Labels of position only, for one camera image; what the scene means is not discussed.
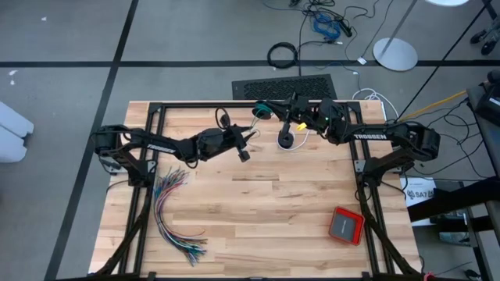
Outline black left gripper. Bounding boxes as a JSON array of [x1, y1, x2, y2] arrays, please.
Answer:
[[195, 123, 258, 163]]

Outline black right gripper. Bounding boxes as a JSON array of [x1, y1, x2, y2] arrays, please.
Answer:
[[267, 92, 318, 134]]

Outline black plastic wire spool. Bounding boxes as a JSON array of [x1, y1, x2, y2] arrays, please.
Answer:
[[277, 131, 296, 150], [252, 100, 274, 120]]

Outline thin green wire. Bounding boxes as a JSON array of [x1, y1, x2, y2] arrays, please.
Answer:
[[248, 101, 274, 136]]

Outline thick white cord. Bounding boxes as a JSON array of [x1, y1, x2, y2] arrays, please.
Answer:
[[275, 128, 312, 152]]

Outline black power strip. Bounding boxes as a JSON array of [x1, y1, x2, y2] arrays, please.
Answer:
[[336, 18, 355, 39]]

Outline white lamp base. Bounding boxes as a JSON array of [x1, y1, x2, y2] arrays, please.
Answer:
[[372, 0, 470, 73]]

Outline red tray with grey inside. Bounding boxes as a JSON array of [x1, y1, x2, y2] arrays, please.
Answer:
[[327, 205, 366, 247]]

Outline white paper sign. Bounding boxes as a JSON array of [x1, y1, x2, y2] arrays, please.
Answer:
[[400, 176, 437, 227]]

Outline thin black pole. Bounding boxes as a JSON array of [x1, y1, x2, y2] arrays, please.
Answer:
[[396, 0, 491, 118]]

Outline black metal stand beam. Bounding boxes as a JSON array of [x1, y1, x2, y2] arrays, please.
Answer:
[[405, 177, 500, 223]]

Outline black equipment cart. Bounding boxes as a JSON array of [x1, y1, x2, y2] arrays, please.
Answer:
[[466, 68, 500, 180]]

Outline white plastic furniture piece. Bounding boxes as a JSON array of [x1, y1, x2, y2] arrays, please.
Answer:
[[0, 100, 35, 164]]

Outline left wrist cable loop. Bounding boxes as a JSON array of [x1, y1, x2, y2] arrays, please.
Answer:
[[214, 107, 231, 130]]

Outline black coiled cable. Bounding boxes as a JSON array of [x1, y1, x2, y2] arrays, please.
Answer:
[[266, 41, 300, 70]]

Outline white floor cable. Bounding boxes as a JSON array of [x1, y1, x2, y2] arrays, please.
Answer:
[[351, 87, 399, 118]]

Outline blue coiled cable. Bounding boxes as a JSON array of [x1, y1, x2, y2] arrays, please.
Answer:
[[311, 12, 343, 41]]

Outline bundle of coloured wires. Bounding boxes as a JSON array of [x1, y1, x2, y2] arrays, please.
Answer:
[[152, 166, 208, 267]]

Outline yellow floor cable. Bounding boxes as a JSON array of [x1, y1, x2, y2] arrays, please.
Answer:
[[397, 90, 469, 123]]

